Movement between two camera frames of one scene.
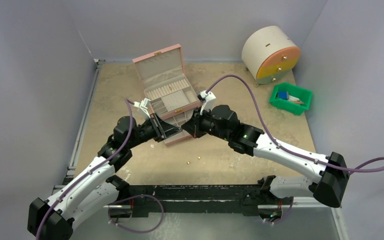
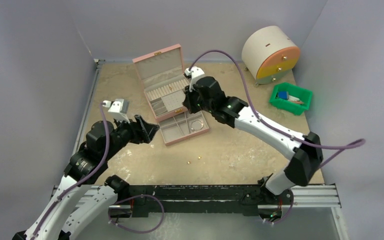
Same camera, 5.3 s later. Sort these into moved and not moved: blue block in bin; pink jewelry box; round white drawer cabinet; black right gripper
Moved: black right gripper
Not moved: round white drawer cabinet; blue block in bin; pink jewelry box
